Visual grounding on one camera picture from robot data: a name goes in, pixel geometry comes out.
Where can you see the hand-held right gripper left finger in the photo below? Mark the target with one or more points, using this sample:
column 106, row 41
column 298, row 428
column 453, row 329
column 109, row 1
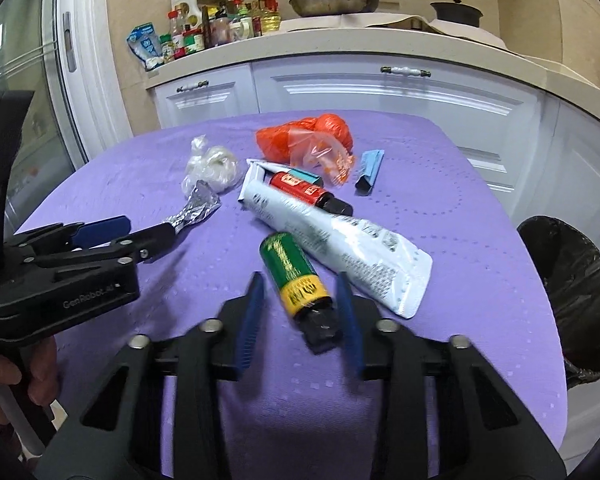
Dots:
column 250, row 320

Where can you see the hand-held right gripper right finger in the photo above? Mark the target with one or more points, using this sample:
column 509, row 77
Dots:
column 350, row 325

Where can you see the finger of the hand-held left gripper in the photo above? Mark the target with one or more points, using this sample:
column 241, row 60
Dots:
column 102, row 230
column 155, row 242

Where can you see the silver foil wrapper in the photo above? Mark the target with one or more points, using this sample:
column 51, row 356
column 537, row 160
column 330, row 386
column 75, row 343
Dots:
column 197, row 207

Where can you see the green and yellow tube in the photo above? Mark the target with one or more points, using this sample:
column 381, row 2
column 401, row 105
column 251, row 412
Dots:
column 285, row 265

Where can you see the white printed pouch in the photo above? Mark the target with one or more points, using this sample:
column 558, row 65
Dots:
column 360, row 250

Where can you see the clear bag with orange print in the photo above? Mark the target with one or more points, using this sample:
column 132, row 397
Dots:
column 330, row 165

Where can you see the black trash bin with liner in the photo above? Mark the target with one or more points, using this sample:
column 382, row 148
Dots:
column 575, row 280

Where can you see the person's left hand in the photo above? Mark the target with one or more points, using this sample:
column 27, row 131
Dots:
column 42, row 370

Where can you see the crumpled clear plastic wrap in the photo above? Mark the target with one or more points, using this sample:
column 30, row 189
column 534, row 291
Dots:
column 215, row 167

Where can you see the red bottle with black cap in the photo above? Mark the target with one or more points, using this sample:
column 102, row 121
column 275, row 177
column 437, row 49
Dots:
column 295, row 187

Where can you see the purple dotted tablecloth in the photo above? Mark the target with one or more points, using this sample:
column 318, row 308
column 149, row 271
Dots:
column 480, row 260

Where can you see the teal and white packet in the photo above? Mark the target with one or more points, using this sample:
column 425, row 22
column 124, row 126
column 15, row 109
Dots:
column 305, row 176

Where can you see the light blue small packet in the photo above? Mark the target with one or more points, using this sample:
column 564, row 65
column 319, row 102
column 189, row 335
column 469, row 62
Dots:
column 370, row 170

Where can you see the orange plastic bag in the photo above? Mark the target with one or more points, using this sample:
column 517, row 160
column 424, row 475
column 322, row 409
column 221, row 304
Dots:
column 280, row 142

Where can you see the white framed sliding door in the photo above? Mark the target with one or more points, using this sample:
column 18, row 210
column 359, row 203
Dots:
column 100, row 60

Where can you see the blue and white bag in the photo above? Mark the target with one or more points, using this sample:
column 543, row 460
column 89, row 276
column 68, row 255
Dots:
column 147, row 45

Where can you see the group of condiment bottles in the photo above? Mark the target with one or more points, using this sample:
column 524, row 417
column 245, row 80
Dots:
column 195, row 35

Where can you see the white kitchen cabinet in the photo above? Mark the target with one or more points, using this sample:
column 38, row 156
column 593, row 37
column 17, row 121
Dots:
column 380, row 105

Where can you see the white two-tier shelf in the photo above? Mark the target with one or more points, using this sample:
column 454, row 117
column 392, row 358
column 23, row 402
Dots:
column 190, row 0

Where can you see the yellow cooking oil bottle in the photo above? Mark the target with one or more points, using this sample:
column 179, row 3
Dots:
column 269, row 15

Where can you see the black lidded pot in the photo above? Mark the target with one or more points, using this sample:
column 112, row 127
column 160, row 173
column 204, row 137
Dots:
column 455, row 12

